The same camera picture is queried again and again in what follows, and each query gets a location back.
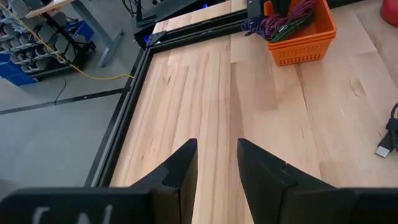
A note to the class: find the grey desk leg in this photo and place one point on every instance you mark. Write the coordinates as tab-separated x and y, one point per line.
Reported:
102	37

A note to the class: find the black aluminium table frame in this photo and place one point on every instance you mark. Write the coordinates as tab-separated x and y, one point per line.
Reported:
136	87

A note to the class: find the rack of grey bins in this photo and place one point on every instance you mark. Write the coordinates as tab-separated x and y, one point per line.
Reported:
28	43

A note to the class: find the red round lamp base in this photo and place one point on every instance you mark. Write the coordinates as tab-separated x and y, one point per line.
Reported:
390	7

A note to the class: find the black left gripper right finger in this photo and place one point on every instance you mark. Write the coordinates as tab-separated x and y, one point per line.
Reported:
267	193

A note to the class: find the black computer case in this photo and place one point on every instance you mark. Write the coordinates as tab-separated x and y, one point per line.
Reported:
174	12

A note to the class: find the orange plastic bin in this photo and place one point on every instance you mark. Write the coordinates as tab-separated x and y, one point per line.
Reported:
304	49

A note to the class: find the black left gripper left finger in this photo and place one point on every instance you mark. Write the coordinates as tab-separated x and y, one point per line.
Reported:
180	186

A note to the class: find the blue plastic crate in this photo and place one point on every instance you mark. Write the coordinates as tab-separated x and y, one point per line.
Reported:
15	77
79	29

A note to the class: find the light wooden desktop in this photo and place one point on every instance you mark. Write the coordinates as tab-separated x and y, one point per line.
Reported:
49	6

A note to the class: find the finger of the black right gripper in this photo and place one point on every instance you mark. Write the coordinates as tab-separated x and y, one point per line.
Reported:
281	6

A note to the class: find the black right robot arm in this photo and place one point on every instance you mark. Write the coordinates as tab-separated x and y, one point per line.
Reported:
255	7

